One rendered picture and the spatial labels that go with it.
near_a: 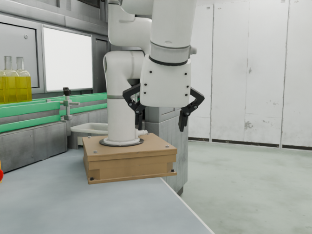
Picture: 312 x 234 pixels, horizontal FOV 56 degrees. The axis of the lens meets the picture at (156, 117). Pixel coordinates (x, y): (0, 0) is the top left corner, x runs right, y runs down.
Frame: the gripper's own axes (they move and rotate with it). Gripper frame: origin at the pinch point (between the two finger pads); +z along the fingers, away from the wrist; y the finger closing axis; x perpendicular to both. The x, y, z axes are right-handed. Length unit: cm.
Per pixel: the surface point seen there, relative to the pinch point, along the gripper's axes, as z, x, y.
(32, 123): 27, -40, 41
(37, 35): 10, -91, 50
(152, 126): 76, -115, -12
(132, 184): 28.0, -10.2, 4.6
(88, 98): 40, -85, 26
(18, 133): 26, -32, 43
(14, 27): 4, -82, 57
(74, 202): 24.3, 0.1, 19.7
